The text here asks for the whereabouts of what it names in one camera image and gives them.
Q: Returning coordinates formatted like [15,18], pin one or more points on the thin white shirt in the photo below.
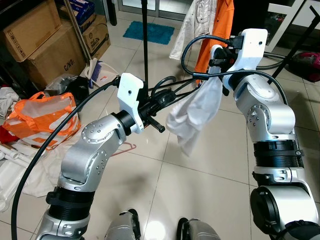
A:
[195,115]

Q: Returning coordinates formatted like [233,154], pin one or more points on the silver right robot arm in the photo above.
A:
[265,115]

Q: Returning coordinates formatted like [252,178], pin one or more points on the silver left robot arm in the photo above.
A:
[90,150]

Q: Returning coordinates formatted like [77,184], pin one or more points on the orange shirt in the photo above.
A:
[220,20]

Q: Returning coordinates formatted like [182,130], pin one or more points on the off-white pocketed garment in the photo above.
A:
[192,25]

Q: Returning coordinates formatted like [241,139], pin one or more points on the teal floor mat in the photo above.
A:
[160,32]

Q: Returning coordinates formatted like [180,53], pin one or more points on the black plastic bag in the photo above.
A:
[75,92]

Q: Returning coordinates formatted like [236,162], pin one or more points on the pink vacuum cleaner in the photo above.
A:
[307,65]

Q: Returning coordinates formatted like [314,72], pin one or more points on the cardboard box with round logo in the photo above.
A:
[97,40]

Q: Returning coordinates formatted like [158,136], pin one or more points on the cardboard box with C/NO print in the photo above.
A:
[55,60]

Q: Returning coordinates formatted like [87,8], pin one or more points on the orange white shopping bag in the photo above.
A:
[30,125]

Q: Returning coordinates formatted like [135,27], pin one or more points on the grey left robot leg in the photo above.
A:
[122,227]

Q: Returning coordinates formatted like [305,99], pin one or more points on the grey robot leg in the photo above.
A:
[122,227]
[197,231]

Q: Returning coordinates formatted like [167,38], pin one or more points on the grey right robot leg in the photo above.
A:
[197,231]

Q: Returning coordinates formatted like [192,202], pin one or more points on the white crumpled cloth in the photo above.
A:
[7,102]

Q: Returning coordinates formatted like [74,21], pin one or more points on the plain cardboard box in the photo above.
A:
[30,30]

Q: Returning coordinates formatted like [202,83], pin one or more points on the red cloth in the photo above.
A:
[5,134]

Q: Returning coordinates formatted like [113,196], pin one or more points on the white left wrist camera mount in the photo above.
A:
[129,92]

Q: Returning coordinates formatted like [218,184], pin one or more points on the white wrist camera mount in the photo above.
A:
[250,47]
[129,92]

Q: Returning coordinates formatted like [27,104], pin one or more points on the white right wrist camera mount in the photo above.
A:
[250,47]

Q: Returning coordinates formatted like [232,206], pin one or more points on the white plastic pipe frame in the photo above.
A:
[10,180]

